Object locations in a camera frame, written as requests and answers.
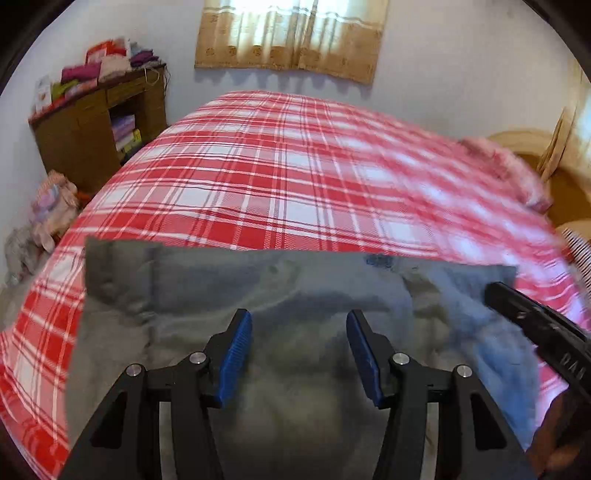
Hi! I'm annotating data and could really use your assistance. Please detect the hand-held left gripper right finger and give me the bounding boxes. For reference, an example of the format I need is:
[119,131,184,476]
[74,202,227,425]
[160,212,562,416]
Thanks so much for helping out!
[346,308,539,480]

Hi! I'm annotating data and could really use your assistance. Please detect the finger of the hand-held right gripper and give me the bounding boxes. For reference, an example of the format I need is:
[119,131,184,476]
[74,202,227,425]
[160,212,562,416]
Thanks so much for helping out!
[484,281,550,326]

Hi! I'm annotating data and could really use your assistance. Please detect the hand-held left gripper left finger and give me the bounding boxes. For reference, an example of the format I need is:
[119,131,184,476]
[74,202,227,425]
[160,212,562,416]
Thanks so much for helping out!
[58,308,254,480]

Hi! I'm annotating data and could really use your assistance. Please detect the grey puffer jacket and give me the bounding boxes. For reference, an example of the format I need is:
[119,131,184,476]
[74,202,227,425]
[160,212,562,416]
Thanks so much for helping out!
[65,236,542,480]

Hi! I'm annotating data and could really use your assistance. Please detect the pink clothes pile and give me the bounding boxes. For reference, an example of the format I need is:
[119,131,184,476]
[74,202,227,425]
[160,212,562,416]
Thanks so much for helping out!
[30,170,82,253]

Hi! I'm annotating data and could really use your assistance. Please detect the purple folded clothes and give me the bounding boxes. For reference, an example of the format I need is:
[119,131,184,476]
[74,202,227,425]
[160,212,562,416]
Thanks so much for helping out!
[129,48,160,68]

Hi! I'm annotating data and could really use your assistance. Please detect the magenta folded clothes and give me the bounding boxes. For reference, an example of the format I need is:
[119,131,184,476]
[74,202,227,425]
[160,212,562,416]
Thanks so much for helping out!
[61,62,102,84]

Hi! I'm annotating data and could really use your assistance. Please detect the person's right hand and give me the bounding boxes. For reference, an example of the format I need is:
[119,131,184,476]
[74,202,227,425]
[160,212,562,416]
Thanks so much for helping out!
[526,388,591,472]

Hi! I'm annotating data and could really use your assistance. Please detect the striped pillow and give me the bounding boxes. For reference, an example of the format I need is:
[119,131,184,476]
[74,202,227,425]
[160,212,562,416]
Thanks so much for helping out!
[561,226,591,283]

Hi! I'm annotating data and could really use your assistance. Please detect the wooden headboard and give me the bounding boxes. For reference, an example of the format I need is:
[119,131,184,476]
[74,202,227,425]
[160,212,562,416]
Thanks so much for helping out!
[487,131,591,229]

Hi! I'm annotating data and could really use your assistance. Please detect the pink floral quilt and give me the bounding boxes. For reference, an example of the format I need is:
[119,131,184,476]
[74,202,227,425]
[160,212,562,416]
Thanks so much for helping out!
[459,136,555,213]

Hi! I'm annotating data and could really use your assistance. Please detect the beige patterned window curtain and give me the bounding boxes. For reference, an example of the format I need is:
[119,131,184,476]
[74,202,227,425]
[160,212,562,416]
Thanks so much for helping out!
[194,0,390,85]
[538,60,591,185]

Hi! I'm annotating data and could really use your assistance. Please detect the red plaid bed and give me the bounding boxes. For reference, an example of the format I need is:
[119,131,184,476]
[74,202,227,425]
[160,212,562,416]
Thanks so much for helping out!
[0,90,591,476]

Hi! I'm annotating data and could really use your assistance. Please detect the grey floral cloth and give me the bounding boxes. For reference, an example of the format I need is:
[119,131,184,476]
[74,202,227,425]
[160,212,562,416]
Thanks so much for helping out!
[4,226,45,278]

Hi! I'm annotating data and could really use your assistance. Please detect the stack of flat boxes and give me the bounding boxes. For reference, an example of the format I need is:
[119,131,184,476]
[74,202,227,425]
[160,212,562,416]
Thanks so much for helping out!
[111,113,143,151]

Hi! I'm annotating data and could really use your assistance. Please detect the brown wooden desk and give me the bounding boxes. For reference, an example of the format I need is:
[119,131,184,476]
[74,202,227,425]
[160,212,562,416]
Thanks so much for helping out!
[28,62,168,195]

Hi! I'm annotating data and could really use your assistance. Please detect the pale pink folded cloth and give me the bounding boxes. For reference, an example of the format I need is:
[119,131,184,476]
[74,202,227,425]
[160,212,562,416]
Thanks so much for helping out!
[99,54,133,77]

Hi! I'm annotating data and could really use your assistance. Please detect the white printed card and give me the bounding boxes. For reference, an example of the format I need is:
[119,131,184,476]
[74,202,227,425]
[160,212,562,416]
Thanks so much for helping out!
[33,76,53,114]

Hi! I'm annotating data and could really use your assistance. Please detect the red cardboard box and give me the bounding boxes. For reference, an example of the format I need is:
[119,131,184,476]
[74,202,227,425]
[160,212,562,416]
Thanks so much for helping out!
[85,39,131,64]

